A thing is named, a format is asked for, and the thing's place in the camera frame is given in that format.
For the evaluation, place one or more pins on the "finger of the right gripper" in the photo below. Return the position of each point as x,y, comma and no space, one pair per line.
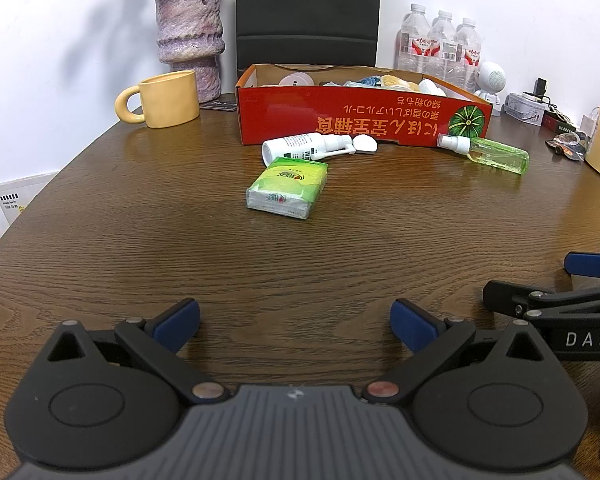
583,263

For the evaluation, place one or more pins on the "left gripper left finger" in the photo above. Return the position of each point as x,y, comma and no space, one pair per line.
176,326

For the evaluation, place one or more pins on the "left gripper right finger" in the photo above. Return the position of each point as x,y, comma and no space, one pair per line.
414,326

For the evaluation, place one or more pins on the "green spray bottle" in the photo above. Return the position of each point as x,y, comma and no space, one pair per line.
487,152

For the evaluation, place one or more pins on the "green tissue pack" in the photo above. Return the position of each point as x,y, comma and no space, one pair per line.
289,187

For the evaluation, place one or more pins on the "white round cap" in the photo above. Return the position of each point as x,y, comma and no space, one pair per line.
365,144

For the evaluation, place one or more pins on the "white spray bottle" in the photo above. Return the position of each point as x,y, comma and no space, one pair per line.
307,146

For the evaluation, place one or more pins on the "iridescent plastic bag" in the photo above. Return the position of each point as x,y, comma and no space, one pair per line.
367,82

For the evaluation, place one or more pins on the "foil snack wrapper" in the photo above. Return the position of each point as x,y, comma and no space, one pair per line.
573,145

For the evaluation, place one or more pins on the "small white device box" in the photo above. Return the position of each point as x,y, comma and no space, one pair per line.
526,107

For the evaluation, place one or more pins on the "small white robot toy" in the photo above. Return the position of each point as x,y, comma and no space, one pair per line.
491,81

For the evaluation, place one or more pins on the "yellow ceramic mug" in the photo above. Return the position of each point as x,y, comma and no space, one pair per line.
167,100

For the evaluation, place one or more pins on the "dark card on table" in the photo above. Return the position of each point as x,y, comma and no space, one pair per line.
220,106

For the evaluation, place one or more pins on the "red cardboard box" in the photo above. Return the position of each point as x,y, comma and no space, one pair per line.
267,110

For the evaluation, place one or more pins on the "water bottle right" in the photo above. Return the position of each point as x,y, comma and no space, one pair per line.
470,41

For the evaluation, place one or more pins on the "water bottle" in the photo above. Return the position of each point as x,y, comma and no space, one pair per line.
443,46
470,41
413,43

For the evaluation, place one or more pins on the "water bottle left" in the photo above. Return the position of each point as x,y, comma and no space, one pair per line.
413,43

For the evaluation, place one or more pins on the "water bottle middle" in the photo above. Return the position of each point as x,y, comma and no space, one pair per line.
443,46

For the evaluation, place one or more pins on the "purple textured vase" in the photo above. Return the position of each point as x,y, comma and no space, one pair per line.
190,37

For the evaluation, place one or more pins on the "white box by wall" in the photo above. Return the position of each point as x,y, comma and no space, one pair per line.
15,195

